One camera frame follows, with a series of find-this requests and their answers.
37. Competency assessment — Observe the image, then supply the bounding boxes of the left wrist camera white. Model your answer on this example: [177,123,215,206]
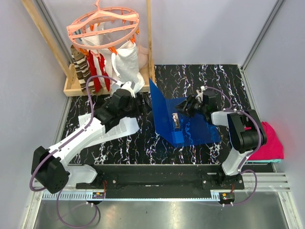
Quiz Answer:
[121,81,136,98]

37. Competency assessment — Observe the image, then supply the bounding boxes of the black marble pattern mat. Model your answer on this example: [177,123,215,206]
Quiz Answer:
[72,64,251,165]

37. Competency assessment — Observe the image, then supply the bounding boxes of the pink folded t-shirt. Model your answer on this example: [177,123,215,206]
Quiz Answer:
[249,122,284,160]

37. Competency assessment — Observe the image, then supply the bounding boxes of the pink round clip hanger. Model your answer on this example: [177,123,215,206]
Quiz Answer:
[66,0,140,57]

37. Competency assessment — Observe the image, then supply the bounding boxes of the white hanging towel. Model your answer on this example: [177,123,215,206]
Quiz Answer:
[111,41,145,93]

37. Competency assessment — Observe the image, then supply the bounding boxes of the red white striped sock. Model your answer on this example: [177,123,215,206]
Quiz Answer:
[87,51,111,92]

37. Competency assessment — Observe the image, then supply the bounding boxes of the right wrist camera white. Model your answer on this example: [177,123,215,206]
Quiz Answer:
[196,86,206,100]

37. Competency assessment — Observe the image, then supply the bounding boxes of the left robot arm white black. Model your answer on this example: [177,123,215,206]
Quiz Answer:
[30,89,152,194]

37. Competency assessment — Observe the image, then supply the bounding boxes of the brown striped sock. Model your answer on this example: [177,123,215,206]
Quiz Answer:
[70,45,91,92]

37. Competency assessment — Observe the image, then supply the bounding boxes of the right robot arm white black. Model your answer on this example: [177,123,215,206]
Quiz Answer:
[175,90,267,189]

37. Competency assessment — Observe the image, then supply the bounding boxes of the white printed paper files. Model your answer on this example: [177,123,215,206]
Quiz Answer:
[86,117,139,147]

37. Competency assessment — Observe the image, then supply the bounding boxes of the teal folded garment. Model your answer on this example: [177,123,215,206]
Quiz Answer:
[247,158,282,163]

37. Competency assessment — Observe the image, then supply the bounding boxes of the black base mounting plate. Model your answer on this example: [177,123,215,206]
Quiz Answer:
[88,170,244,190]

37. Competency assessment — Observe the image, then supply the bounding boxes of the blue plastic folder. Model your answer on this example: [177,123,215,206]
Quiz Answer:
[149,80,221,147]

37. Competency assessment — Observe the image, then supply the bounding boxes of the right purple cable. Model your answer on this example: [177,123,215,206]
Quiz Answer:
[202,86,258,206]

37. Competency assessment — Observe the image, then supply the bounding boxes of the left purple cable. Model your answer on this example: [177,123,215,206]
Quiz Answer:
[29,75,120,227]

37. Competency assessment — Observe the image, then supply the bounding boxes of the pale pink hanging cloth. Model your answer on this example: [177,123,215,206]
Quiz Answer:
[137,45,149,69]

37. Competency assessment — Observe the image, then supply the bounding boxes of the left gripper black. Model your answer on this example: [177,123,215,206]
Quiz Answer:
[119,93,152,119]

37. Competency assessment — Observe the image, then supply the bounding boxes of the wooden rack frame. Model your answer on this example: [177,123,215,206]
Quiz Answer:
[22,0,156,97]

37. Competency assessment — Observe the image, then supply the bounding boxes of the white cloth behind hanger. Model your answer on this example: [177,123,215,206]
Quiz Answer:
[81,22,104,46]

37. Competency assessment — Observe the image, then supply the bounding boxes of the purple cable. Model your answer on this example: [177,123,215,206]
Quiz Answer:
[29,75,120,227]
[202,86,258,206]

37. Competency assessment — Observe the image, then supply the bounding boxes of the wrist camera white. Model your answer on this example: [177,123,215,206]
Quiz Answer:
[121,81,136,98]
[196,86,206,100]

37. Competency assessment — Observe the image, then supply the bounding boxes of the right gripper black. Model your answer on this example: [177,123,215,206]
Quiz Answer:
[173,94,206,119]

